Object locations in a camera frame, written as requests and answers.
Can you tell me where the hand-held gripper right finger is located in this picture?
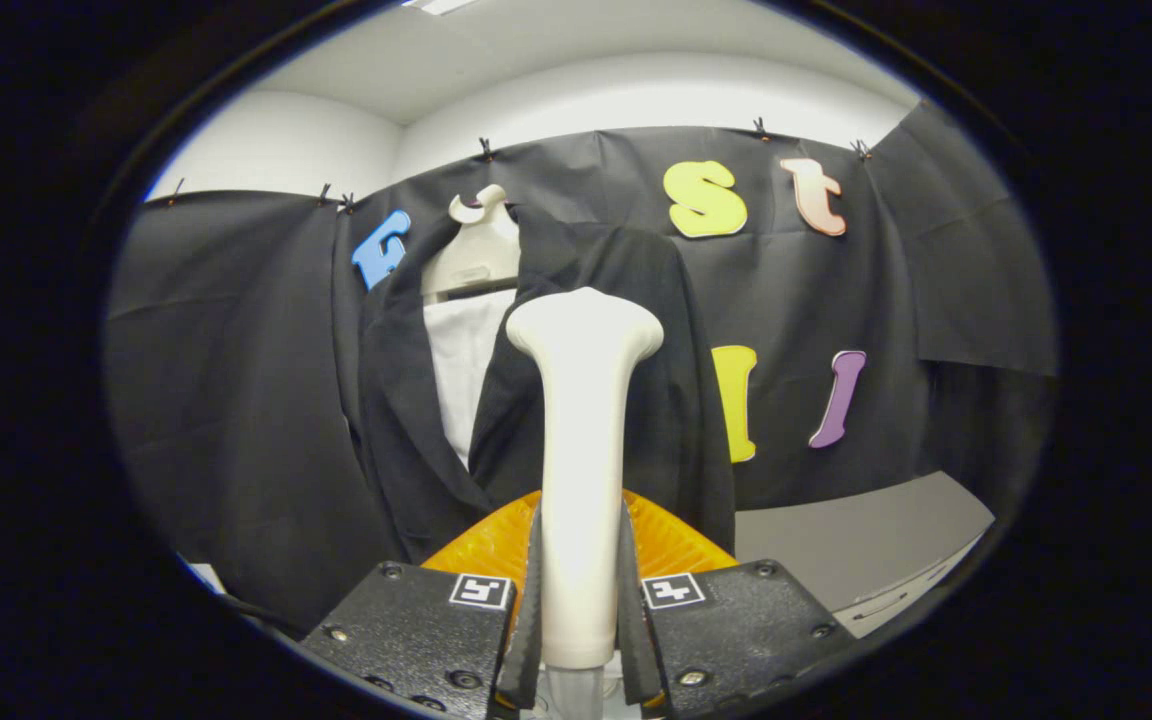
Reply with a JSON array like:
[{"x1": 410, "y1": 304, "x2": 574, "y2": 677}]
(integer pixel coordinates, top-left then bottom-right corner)
[{"x1": 619, "y1": 490, "x2": 857, "y2": 720}]

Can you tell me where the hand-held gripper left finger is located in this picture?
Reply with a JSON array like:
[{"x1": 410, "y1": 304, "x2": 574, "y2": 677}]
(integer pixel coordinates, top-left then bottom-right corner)
[{"x1": 298, "y1": 490, "x2": 544, "y2": 720}]

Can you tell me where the translucent garment steamer hose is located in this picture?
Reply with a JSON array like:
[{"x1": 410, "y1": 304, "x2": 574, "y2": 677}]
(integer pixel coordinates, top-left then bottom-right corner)
[{"x1": 546, "y1": 665, "x2": 605, "y2": 720}]

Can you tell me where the white garment steamer head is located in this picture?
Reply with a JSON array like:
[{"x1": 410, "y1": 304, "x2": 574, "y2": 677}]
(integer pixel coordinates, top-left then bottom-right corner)
[{"x1": 506, "y1": 287, "x2": 665, "y2": 671}]

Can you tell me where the black suit jacket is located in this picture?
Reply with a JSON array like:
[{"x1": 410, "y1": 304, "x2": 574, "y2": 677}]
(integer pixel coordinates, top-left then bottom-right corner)
[{"x1": 356, "y1": 205, "x2": 737, "y2": 566}]

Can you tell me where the white shirt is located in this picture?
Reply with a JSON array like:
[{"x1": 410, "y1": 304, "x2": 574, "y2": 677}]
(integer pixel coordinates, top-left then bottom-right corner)
[{"x1": 423, "y1": 290, "x2": 517, "y2": 471}]

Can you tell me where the white clothes hanger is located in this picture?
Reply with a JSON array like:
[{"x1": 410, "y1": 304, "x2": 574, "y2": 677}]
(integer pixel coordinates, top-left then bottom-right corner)
[{"x1": 421, "y1": 183, "x2": 522, "y2": 301}]

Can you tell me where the grey cabinet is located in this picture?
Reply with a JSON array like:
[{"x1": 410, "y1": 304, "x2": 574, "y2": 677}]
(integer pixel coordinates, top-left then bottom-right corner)
[{"x1": 734, "y1": 470, "x2": 997, "y2": 641}]

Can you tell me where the white paper sheet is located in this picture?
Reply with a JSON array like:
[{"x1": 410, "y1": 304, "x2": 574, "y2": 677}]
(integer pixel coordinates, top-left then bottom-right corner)
[{"x1": 179, "y1": 560, "x2": 229, "y2": 598}]

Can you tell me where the black backdrop cloth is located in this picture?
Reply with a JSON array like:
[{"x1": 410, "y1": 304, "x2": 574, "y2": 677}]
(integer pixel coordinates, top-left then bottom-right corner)
[{"x1": 104, "y1": 100, "x2": 1059, "y2": 636}]

